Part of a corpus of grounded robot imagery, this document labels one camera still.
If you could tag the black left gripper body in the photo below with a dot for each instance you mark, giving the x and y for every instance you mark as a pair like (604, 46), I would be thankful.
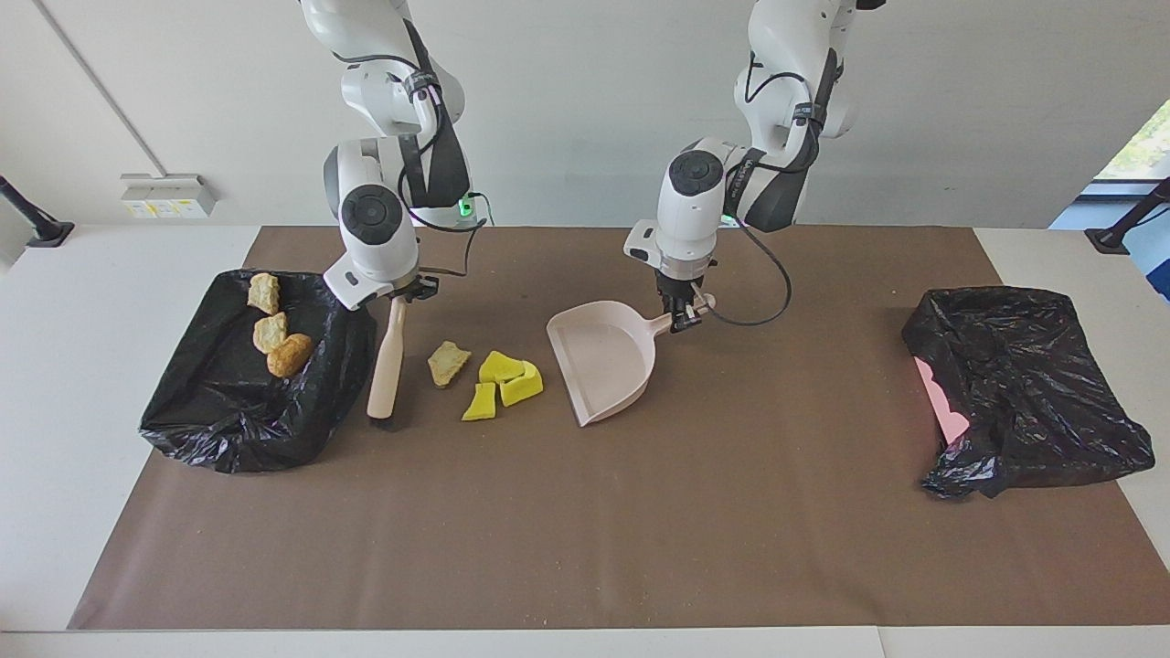
(681, 288)

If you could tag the white wall socket box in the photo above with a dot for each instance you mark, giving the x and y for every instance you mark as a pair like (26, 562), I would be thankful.
(169, 194)

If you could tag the striped croissant piece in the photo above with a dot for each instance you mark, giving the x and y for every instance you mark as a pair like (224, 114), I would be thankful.
(270, 332)
(263, 292)

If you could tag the bright window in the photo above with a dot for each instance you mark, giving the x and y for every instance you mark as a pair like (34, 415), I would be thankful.
(1138, 146)

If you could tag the black clamp stand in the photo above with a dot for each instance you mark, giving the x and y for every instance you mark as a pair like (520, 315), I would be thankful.
(50, 233)
(1111, 239)

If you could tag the brown paper table mat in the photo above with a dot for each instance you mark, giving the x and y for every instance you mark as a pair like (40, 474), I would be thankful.
(585, 567)

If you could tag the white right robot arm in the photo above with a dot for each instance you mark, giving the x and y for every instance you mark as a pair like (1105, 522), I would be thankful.
(366, 260)

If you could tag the black bag pink bin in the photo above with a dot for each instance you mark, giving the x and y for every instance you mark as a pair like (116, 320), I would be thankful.
(1033, 393)

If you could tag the brown bread roll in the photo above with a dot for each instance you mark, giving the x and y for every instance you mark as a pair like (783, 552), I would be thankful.
(290, 355)

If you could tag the tan sponge chunk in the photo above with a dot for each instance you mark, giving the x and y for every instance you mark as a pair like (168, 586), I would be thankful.
(448, 364)

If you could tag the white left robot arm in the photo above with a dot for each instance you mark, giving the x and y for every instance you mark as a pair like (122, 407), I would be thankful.
(681, 228)

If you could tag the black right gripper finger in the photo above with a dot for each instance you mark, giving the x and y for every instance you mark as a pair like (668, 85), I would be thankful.
(431, 287)

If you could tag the pink plastic bin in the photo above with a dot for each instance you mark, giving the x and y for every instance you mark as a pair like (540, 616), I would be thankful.
(941, 402)

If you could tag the yellow sponge piece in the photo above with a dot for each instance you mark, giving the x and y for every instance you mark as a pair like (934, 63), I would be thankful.
(501, 366)
(523, 386)
(480, 402)

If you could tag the black bag lined bin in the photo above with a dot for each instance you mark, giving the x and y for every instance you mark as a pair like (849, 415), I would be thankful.
(219, 411)

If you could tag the beige plastic dustpan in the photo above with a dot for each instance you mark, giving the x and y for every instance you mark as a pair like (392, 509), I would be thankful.
(603, 356)

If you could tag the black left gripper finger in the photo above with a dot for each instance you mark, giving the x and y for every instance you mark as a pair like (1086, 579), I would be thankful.
(678, 320)
(696, 315)

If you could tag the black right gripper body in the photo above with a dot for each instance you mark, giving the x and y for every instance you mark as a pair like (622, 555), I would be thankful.
(409, 289)

